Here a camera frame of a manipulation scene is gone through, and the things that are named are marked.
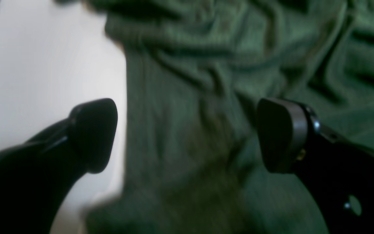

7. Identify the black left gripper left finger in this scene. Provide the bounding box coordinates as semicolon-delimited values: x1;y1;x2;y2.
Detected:
0;98;118;234

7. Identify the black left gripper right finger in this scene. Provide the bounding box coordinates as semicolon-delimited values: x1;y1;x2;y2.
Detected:
257;98;374;234

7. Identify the dark green t-shirt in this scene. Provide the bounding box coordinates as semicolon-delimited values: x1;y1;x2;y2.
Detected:
85;0;374;234

